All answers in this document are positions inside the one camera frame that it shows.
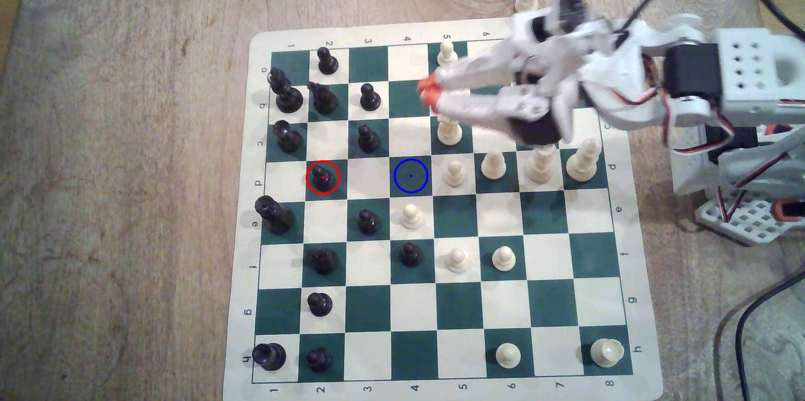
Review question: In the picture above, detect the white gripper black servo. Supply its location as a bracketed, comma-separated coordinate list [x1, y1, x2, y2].
[417, 8, 669, 148]

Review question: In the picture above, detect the white chess queen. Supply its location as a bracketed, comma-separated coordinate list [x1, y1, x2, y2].
[527, 144, 558, 185]

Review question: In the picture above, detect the white chess king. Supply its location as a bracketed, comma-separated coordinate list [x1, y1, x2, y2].
[566, 138, 602, 183]

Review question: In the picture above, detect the black chess knight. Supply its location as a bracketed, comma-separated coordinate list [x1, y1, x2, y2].
[309, 248, 339, 275]
[307, 81, 339, 115]

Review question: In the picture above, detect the black chess king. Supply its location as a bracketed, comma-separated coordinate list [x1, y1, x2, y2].
[254, 195, 295, 235]

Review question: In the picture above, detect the green white chess board mat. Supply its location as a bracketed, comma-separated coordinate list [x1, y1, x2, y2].
[221, 11, 665, 401]

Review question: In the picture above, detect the white chess rook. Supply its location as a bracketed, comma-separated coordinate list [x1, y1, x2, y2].
[590, 338, 625, 369]

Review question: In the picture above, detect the black chess rook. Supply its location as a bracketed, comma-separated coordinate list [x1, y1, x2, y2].
[252, 342, 288, 372]

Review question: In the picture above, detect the small black camera board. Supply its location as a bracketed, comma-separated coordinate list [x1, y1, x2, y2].
[544, 0, 589, 27]

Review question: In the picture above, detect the white perforated base plate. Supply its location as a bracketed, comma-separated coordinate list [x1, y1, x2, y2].
[695, 190, 805, 246]

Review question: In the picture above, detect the black power cable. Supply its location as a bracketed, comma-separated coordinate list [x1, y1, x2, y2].
[731, 274, 805, 401]

